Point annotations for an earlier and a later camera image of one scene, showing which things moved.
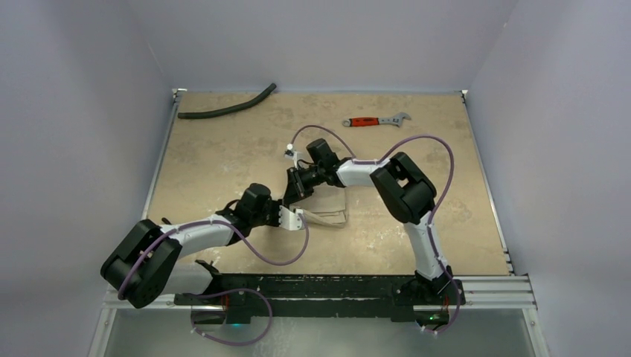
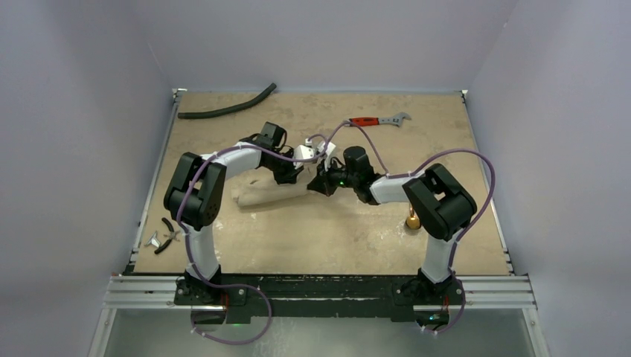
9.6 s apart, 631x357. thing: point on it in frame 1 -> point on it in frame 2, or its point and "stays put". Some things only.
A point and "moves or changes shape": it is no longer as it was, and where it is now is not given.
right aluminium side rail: (489, 184) stays put
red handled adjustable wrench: (369, 121) stays put
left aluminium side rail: (175, 97) stays put
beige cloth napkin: (326, 205) moves or changes shape
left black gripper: (275, 204) -> (290, 177)
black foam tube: (231, 108) stays put
